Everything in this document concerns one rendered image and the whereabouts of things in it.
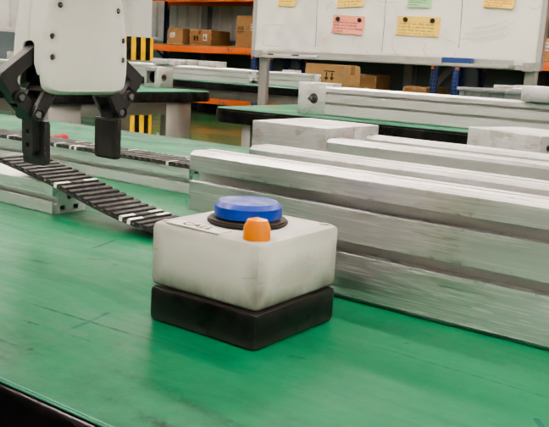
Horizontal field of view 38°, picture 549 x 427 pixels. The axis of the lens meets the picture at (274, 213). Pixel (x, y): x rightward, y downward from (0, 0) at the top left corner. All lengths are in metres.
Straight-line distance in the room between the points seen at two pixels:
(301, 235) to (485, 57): 3.17
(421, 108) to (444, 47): 1.40
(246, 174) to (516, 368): 0.24
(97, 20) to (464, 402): 0.50
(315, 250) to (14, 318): 0.18
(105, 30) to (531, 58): 2.88
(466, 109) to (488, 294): 1.77
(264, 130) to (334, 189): 0.28
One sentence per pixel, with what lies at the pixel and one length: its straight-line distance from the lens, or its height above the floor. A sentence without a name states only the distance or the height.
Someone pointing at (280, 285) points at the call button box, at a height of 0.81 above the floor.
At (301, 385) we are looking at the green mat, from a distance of 0.40.
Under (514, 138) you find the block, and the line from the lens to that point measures 0.87.
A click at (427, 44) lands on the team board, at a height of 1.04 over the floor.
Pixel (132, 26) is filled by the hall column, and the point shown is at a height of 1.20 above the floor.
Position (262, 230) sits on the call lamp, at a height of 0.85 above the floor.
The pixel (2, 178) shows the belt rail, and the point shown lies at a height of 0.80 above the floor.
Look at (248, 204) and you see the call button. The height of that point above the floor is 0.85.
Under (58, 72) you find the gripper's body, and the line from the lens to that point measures 0.74.
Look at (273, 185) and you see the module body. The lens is 0.57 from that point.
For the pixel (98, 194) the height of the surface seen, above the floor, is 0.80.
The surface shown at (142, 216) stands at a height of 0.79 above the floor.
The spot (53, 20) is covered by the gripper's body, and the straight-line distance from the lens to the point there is 0.73.
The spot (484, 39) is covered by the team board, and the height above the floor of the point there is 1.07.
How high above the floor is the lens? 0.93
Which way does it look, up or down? 11 degrees down
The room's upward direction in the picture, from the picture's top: 3 degrees clockwise
